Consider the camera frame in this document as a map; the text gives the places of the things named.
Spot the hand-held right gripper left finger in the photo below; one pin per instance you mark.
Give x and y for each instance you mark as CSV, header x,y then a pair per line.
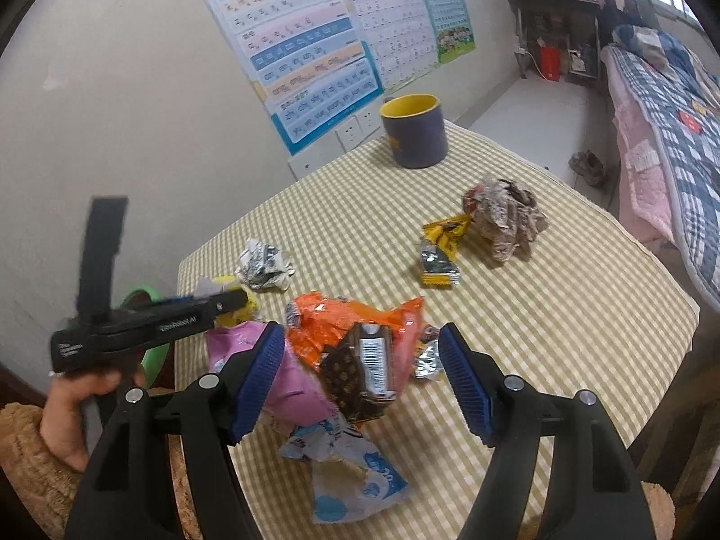
x,y
257,385

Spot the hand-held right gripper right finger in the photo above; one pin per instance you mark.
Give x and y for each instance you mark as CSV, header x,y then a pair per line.
x,y
467,388

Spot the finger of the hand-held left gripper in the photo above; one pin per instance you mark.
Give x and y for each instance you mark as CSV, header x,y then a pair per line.
x,y
208,309

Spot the pink snack wrapper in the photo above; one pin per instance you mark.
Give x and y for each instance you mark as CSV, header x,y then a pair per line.
x,y
292,388

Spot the red bin green rim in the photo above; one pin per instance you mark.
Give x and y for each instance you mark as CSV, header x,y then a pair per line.
x,y
153,357

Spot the orange snack wrapper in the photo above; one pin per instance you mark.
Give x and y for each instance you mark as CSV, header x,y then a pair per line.
x,y
332,326

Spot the dark brown snack wrapper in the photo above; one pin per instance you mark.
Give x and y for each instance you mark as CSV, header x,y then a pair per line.
x,y
360,377

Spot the blue white snack wrapper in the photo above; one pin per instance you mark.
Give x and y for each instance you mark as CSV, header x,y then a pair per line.
x,y
354,478

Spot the yellow snack wrapper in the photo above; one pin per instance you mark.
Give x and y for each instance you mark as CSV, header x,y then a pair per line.
x,y
441,256

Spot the person's left forearm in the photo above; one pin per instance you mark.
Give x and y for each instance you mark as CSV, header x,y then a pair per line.
x,y
28,478

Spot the person's left hand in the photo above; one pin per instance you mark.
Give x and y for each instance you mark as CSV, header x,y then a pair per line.
x,y
64,416

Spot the small silver wrapper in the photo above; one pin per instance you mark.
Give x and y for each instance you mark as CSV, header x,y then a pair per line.
x,y
427,360

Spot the checked yellow tablecloth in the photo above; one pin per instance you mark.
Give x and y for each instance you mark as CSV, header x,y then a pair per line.
x,y
551,315

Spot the crumpled brown white wrapper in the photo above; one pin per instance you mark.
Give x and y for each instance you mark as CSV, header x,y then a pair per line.
x,y
506,216

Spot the person's brown fuzzy clothing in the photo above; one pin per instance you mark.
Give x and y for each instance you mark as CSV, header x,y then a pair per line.
x,y
658,512

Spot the pair of shoes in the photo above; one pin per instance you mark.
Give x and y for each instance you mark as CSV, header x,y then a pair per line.
x,y
586,167

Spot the blue mug yellow inside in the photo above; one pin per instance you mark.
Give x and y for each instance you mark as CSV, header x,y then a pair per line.
x,y
416,135

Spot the pink blanket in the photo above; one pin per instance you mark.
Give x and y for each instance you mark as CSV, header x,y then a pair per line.
x,y
641,180

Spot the red container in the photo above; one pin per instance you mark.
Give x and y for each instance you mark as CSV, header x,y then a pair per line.
x,y
550,62

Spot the dark shelf desk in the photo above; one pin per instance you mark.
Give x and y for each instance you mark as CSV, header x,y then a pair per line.
x,y
562,17

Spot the dark clothes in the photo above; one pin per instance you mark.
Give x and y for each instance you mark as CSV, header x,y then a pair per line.
x,y
624,5

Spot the white wall socket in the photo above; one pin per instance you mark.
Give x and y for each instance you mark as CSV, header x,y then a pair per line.
x,y
369,122
309,167
349,138

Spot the blue chart wall poster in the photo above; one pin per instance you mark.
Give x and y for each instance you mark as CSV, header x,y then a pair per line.
x,y
292,50

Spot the white chart wall poster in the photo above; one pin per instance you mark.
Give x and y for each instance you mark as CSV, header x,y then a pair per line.
x,y
388,17

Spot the green edged wall poster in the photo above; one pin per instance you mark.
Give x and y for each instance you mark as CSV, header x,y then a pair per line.
x,y
447,5

